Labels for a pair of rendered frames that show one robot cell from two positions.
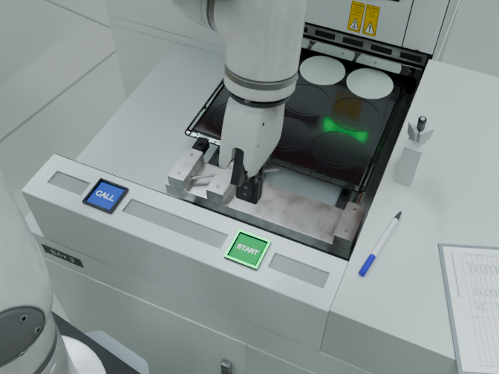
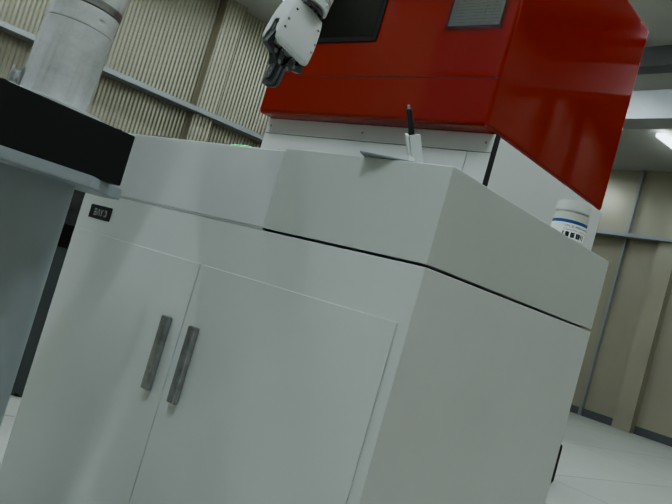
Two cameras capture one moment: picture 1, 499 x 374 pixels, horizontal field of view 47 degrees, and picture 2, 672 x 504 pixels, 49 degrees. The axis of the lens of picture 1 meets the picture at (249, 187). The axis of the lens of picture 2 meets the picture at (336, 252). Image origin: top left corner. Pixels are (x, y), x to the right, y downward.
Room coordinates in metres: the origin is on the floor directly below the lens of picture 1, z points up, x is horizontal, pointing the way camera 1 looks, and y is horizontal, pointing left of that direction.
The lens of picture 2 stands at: (-0.78, -0.63, 0.74)
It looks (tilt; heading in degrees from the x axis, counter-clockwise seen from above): 3 degrees up; 18
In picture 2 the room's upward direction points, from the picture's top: 16 degrees clockwise
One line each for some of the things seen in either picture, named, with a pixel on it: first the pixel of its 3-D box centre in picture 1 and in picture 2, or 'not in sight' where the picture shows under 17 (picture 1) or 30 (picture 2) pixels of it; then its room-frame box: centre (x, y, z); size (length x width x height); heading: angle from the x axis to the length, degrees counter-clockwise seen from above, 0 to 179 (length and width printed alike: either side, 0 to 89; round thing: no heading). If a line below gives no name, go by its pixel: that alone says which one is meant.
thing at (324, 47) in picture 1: (321, 58); not in sight; (1.04, -0.16, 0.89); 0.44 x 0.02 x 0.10; 66
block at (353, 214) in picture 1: (349, 225); not in sight; (0.58, -0.17, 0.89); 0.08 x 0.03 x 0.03; 156
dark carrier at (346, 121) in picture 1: (304, 101); not in sight; (0.90, -0.12, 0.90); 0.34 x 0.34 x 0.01; 66
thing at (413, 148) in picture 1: (414, 146); (408, 167); (0.64, -0.27, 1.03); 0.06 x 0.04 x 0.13; 156
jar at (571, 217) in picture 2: not in sight; (569, 226); (0.78, -0.60, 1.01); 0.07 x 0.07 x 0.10
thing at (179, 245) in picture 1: (180, 247); (199, 180); (0.54, 0.12, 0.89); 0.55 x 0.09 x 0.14; 66
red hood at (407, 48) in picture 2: not in sight; (455, 70); (1.41, -0.14, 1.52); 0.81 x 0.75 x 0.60; 66
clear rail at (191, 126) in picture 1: (226, 79); not in sight; (0.97, 0.05, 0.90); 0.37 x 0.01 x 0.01; 156
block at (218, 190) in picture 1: (223, 181); not in sight; (0.68, 0.05, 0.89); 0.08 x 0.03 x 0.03; 156
